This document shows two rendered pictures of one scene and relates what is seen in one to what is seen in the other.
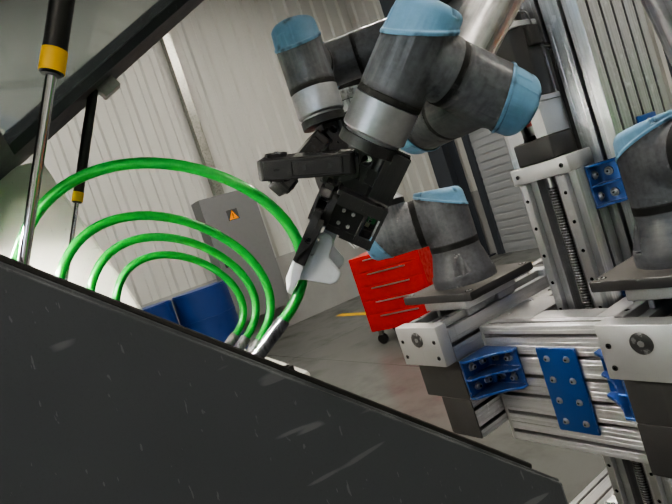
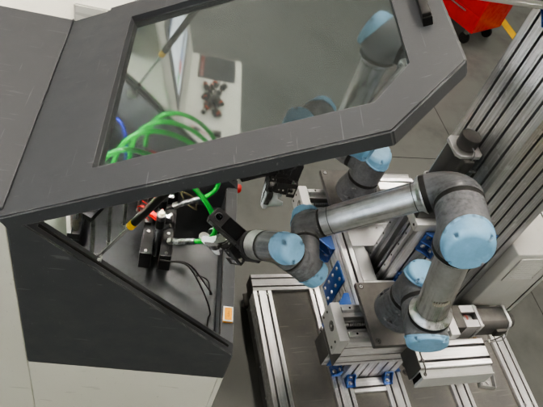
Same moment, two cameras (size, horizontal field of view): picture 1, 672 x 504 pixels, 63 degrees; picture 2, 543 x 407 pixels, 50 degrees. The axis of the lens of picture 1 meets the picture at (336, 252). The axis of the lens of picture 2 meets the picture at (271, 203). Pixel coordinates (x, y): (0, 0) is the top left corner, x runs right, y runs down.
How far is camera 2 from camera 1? 1.26 m
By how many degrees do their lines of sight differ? 44
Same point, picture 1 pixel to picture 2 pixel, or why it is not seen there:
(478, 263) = not seen: hidden behind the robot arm
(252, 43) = not seen: outside the picture
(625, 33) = (524, 199)
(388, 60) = (263, 251)
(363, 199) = (236, 255)
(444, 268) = (343, 186)
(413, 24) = (275, 256)
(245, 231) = not seen: outside the picture
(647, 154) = (404, 285)
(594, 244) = (397, 258)
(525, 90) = (310, 284)
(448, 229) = (359, 175)
